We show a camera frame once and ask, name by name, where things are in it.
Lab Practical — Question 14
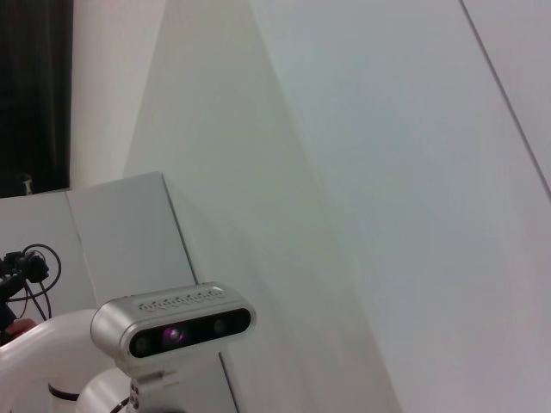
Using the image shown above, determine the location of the white partition board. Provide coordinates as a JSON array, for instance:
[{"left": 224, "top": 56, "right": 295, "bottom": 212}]
[{"left": 0, "top": 170, "right": 238, "bottom": 413}]

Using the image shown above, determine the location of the black background curtain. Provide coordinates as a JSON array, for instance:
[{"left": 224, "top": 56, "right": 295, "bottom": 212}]
[{"left": 0, "top": 0, "right": 75, "bottom": 199}]

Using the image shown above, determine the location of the silver head depth camera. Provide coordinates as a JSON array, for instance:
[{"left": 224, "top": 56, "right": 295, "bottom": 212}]
[{"left": 90, "top": 281, "right": 258, "bottom": 372}]

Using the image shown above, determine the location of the silver camera bracket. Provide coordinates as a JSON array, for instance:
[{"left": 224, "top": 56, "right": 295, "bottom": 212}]
[{"left": 114, "top": 365, "right": 182, "bottom": 413}]

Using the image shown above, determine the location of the black controller cable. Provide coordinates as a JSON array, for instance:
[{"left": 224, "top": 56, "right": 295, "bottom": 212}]
[{"left": 7, "top": 243, "right": 63, "bottom": 322}]

